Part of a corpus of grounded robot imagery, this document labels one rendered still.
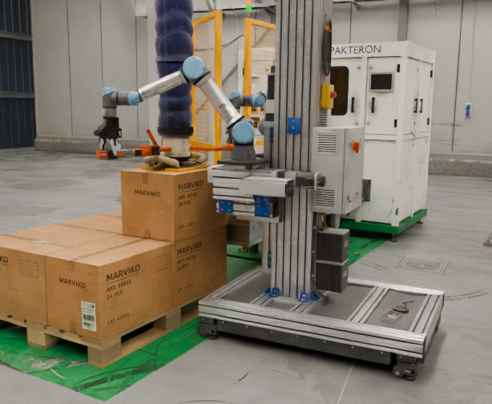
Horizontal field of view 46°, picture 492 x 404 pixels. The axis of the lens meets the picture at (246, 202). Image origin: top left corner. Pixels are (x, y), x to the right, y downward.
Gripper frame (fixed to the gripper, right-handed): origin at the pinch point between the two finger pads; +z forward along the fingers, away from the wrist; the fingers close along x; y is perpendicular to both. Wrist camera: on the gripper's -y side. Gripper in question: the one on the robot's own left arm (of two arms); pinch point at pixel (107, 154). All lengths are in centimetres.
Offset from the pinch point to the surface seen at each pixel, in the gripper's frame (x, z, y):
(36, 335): 30, 100, -28
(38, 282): 26, 69, -28
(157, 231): -7, 48, 32
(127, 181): 14.9, 19.5, 31.6
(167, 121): -1, -17, 49
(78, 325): -3, 87, -28
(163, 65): 0, -50, 49
